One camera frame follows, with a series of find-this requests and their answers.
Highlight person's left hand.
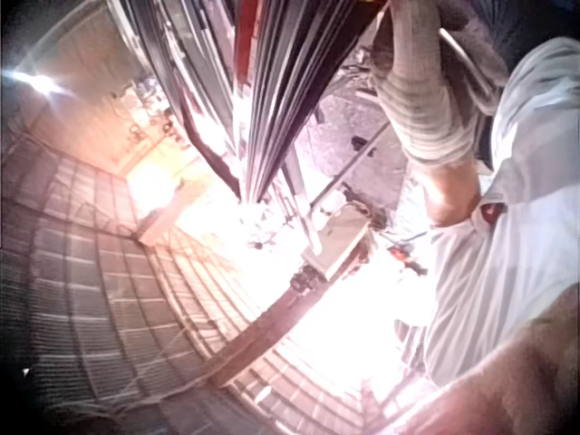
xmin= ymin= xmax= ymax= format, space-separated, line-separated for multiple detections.
xmin=386 ymin=0 xmax=444 ymax=59

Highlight thin metal rod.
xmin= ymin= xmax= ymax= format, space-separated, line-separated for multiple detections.
xmin=438 ymin=26 xmax=498 ymax=94

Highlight bundle of dark metal bars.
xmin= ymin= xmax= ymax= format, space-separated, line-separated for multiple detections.
xmin=238 ymin=0 xmax=390 ymax=206

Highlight red panel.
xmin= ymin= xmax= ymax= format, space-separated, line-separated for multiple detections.
xmin=234 ymin=0 xmax=265 ymax=88

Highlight beige machine box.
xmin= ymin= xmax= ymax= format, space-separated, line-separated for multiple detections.
xmin=300 ymin=189 xmax=375 ymax=280

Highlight red and black tool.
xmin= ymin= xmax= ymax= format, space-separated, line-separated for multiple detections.
xmin=385 ymin=243 xmax=430 ymax=278

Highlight cluttered workbench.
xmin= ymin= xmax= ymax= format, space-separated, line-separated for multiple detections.
xmin=108 ymin=76 xmax=197 ymax=156

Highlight dark diagonal beam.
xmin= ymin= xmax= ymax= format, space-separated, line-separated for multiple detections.
xmin=202 ymin=270 xmax=319 ymax=389

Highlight long metal floor rail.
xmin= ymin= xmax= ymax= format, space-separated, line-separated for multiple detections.
xmin=312 ymin=121 xmax=393 ymax=206

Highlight metal frame rack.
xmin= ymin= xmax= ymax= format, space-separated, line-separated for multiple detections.
xmin=107 ymin=0 xmax=242 ymax=200

